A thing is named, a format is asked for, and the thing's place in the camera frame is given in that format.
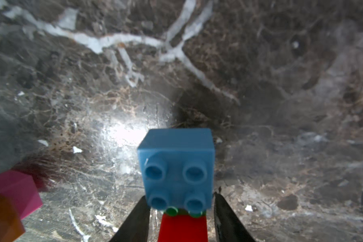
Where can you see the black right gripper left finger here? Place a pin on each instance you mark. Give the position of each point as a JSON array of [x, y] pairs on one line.
[[136, 226]]

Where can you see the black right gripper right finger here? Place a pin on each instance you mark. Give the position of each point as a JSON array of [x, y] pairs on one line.
[[228, 227]]

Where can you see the green lego brick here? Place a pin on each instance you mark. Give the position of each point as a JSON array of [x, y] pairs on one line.
[[173, 211]]

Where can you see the light blue lego brick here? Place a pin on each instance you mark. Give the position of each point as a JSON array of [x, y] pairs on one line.
[[177, 167]]

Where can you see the pink lego brick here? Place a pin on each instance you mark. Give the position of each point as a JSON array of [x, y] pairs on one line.
[[21, 189]]

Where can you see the orange lego brick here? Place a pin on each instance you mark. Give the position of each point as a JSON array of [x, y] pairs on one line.
[[11, 227]]

